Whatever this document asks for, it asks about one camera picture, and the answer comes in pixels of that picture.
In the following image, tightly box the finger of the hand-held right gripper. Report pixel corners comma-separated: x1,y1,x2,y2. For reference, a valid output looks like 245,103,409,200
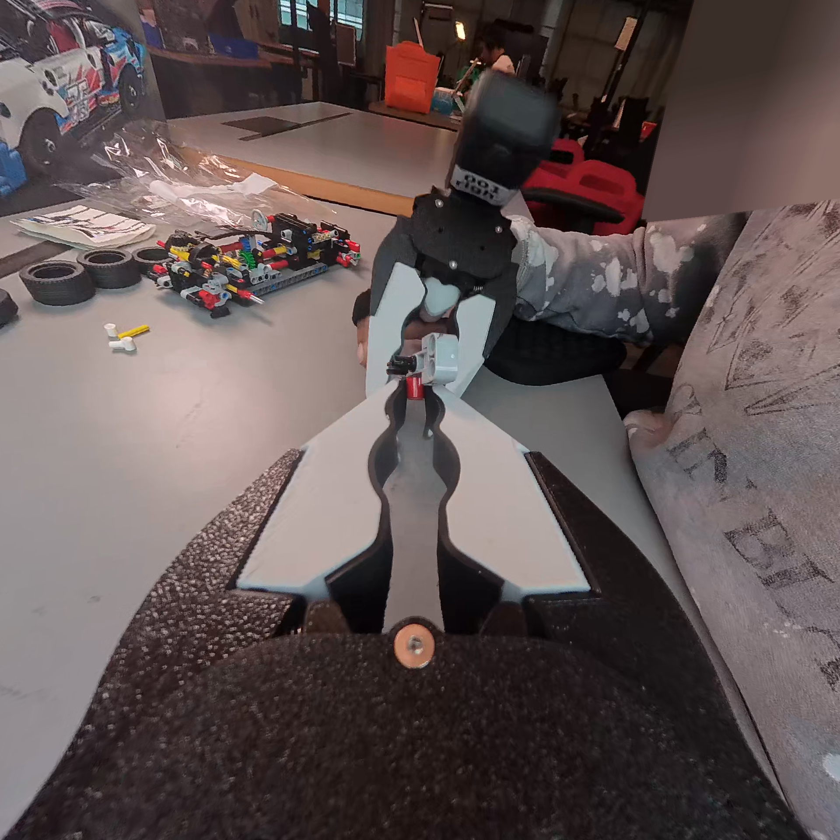
445,294,497,399
363,261,426,399

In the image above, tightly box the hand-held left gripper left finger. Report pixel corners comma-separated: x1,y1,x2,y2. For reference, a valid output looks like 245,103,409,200
235,379,406,635

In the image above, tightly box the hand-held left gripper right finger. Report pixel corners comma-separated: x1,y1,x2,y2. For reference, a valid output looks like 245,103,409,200
423,384,592,635

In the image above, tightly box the light grey connector brick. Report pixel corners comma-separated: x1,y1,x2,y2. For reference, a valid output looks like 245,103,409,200
422,332,459,387

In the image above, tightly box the person's right forearm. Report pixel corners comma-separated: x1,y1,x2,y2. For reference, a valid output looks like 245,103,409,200
511,211,750,347

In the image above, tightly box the grey desk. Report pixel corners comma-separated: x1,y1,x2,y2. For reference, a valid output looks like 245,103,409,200
0,190,788,840

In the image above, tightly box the brick-built toy car chassis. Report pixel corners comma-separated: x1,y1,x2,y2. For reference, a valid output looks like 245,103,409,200
152,210,363,320

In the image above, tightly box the grey table with wooden edge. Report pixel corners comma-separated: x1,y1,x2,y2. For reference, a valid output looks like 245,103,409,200
164,101,532,221

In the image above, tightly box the orange bin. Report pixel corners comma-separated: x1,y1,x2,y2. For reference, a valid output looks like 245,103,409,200
385,41,442,110

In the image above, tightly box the clear plastic bag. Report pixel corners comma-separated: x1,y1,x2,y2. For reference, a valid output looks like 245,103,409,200
62,125,342,227

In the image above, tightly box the paned window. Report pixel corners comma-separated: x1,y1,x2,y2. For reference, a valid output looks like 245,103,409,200
279,0,365,30

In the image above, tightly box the wooden workbench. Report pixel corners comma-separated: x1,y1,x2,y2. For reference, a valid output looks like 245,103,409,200
141,42,316,119

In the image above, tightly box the sticker sheet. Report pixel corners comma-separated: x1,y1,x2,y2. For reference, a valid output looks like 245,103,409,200
10,205,157,250

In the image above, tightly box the black toy car box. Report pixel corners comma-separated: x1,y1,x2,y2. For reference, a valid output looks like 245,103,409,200
0,0,166,198

